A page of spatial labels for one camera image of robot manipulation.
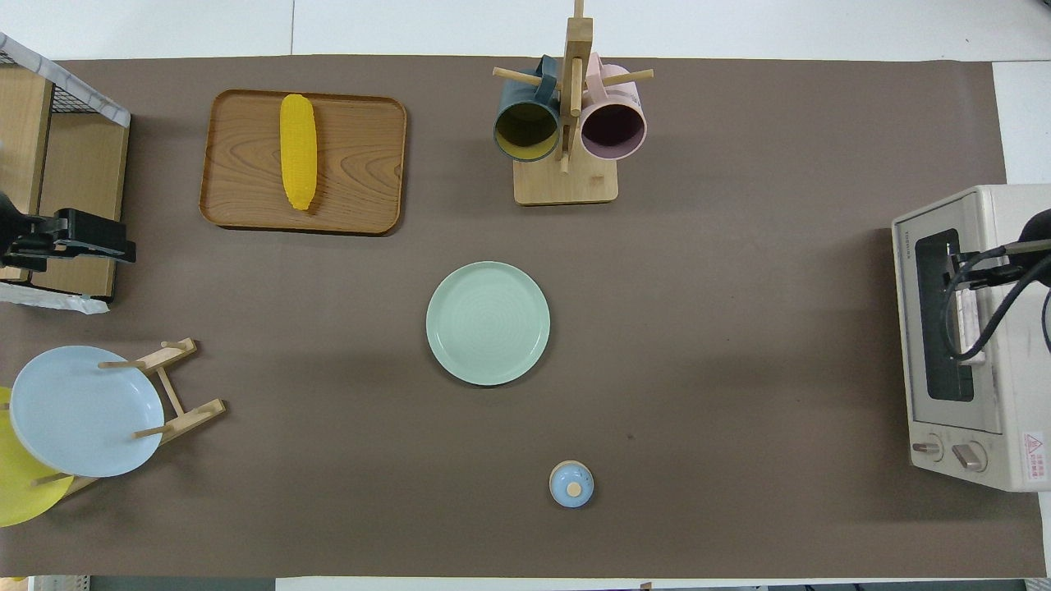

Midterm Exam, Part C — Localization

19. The wooden serving tray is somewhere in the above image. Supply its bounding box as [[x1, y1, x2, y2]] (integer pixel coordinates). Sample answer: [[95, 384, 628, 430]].
[[200, 89, 408, 236]]

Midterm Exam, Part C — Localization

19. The mint green plate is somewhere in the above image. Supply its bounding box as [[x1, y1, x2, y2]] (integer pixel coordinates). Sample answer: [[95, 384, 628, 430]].
[[425, 261, 551, 387]]

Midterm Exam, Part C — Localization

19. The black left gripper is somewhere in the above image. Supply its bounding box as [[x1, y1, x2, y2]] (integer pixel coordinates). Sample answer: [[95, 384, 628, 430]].
[[0, 193, 137, 273]]

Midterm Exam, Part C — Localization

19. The small blue white bell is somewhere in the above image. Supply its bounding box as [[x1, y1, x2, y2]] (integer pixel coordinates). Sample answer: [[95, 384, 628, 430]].
[[548, 460, 594, 509]]

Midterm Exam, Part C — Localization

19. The dark blue mug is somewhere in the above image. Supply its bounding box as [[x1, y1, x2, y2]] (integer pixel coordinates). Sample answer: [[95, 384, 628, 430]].
[[493, 56, 562, 163]]

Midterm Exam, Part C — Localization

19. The pink mug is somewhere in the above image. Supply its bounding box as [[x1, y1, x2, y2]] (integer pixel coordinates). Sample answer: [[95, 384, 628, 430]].
[[579, 53, 648, 161]]

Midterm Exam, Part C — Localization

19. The wooden mug rack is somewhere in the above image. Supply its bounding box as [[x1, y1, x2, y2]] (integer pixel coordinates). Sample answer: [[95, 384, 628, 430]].
[[493, 0, 655, 206]]

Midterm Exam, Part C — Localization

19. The light blue plate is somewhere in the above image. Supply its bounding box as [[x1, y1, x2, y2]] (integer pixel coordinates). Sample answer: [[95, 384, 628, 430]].
[[10, 346, 165, 479]]

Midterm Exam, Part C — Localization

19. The glass toaster oven door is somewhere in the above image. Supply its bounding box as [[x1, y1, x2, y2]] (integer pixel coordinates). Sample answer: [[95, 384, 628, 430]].
[[893, 190, 1004, 434]]

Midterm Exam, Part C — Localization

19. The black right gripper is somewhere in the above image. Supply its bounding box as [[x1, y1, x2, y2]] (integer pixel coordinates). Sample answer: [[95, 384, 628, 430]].
[[952, 209, 1051, 291]]

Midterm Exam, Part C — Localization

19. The brown table mat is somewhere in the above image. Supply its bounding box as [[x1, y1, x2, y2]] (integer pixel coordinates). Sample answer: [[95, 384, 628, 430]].
[[0, 55, 1048, 580]]

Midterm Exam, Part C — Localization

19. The cream toaster oven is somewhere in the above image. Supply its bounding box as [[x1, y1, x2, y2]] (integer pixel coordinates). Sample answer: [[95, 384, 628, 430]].
[[893, 184, 1051, 493]]

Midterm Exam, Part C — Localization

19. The yellow corn cob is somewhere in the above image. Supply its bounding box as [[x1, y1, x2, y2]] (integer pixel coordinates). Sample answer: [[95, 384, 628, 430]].
[[280, 94, 318, 211]]

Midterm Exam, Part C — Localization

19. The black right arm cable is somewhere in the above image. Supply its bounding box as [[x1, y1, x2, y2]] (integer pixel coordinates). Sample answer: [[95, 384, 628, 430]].
[[942, 246, 1051, 362]]

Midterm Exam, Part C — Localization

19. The yellow plate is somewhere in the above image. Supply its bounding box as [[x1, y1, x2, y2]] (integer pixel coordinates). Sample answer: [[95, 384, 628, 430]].
[[0, 386, 75, 528]]

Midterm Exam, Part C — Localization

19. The wooden shelf with wire basket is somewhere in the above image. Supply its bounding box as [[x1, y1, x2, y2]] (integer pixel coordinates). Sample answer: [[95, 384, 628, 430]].
[[0, 33, 132, 314]]

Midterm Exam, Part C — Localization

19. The wooden plate rack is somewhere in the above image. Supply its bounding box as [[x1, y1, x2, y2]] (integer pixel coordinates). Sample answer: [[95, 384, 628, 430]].
[[31, 337, 227, 499]]

